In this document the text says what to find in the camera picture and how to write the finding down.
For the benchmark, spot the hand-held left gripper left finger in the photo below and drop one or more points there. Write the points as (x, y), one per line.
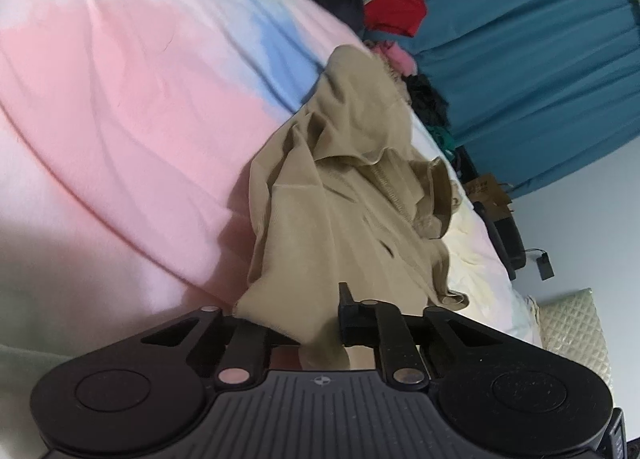
(245, 339)

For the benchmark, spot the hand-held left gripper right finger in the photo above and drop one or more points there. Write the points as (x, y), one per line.
(350, 324)

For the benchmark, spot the tan printed t-shirt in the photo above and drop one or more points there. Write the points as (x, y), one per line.
(340, 219)

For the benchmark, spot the brown paper bag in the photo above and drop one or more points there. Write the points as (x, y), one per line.
(487, 191)

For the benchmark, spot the green garment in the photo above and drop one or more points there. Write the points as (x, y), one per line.
(442, 139)

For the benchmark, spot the quilted cream cushion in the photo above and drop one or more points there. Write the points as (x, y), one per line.
(575, 334)

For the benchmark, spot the black garment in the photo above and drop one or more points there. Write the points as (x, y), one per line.
(425, 99)

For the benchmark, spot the pink garment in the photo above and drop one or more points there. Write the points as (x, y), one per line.
(400, 58)

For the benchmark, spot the wide blue curtain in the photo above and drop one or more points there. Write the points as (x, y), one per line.
(525, 64)

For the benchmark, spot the red garment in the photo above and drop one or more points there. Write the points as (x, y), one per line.
(395, 11)

